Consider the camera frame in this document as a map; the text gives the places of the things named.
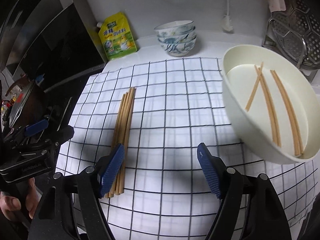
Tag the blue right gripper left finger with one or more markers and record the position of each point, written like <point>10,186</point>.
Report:
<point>109,168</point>

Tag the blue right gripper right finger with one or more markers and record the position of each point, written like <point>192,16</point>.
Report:
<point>211,167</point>

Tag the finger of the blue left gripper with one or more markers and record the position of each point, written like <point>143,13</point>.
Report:
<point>36,128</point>

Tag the lone wooden chopstick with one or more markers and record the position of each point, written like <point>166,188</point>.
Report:
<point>259,71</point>

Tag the person's left hand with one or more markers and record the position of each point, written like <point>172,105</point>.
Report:
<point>10,204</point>

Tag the pot with glass lid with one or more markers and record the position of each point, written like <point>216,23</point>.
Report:
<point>16,98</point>

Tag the white black grid cloth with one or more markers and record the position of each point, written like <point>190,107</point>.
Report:
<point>178,104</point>

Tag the black stove cooktop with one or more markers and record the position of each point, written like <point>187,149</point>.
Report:
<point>52,39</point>

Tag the cream round basin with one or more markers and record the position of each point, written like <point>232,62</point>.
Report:
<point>253,127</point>

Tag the yellow seasoning pouch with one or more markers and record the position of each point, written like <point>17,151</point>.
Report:
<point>116,36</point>

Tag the bottom floral ceramic bowl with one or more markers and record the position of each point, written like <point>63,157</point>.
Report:
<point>178,49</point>

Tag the floral ceramic bowl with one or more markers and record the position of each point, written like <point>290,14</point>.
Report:
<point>178,49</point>
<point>174,28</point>
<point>179,38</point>

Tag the middle floral ceramic bowl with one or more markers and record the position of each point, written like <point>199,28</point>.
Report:
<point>179,38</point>

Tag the top floral ceramic bowl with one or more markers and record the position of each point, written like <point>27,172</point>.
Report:
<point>174,28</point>

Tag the perforated steel steamer tray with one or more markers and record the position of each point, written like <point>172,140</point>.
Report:
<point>299,17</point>

